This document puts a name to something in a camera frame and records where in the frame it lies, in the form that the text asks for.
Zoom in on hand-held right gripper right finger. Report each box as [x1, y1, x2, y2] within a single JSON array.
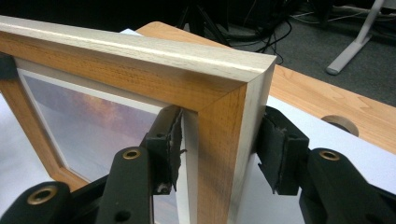
[[256, 105, 396, 224]]

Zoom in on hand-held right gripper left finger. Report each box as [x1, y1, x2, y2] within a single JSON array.
[[95, 105, 188, 224]]

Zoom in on wooden picture frame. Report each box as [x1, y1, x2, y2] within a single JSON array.
[[0, 15, 277, 224]]

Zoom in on white table sheet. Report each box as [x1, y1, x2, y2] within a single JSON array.
[[0, 27, 396, 224]]

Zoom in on black stand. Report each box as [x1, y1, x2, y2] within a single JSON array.
[[176, 0, 233, 49]]

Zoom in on white metal desk frame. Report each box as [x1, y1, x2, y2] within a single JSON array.
[[325, 0, 388, 77]]

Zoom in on black floor cables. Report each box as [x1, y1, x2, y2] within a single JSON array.
[[228, 6, 396, 64]]

